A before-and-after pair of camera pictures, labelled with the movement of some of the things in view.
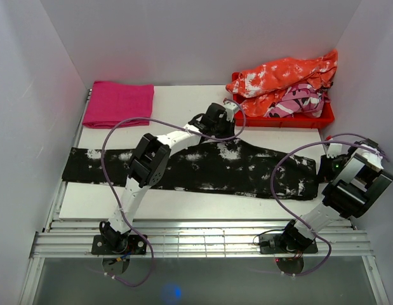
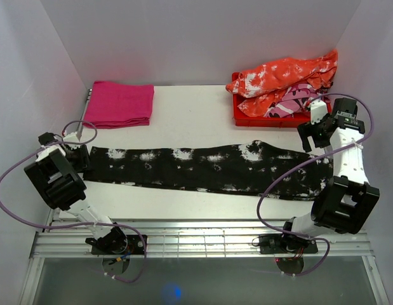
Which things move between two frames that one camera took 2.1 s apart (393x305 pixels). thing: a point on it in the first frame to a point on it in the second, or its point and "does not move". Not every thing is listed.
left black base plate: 136,245 does not move
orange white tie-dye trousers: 265,82 does not move
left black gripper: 229,129 to 84,161
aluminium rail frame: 202,239 does not move
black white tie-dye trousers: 229,166 does not move
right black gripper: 324,174 to 307,129
